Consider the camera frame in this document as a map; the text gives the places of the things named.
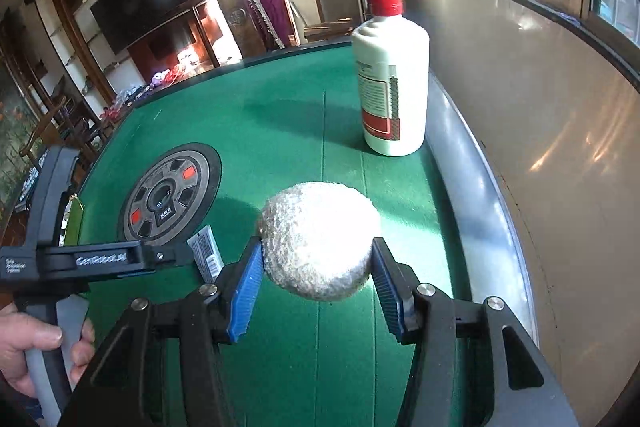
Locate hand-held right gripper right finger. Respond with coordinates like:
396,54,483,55
371,236,580,427

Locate white liquor bottle red cap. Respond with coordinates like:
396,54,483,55
351,0,431,158

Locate wall shelf unit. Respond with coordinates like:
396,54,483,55
60,0,151,108

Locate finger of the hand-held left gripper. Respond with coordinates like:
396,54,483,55
141,240,197,278

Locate wooden chair carved emblem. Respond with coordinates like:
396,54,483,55
215,0,266,60

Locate small grey tube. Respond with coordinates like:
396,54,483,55
186,227,224,284

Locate purple fringed cloth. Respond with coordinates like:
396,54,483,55
247,0,295,51

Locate wooden armchair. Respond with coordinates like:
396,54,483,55
20,94,108,168

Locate white fluffy ball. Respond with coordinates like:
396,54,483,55
256,181,382,303

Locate person's left hand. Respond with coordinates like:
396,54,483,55
0,302,97,400

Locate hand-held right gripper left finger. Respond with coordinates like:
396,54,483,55
59,237,265,427

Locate round table control panel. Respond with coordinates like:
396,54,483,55
116,142,222,247

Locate low wooden television cabinet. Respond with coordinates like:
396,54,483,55
100,57,241,122

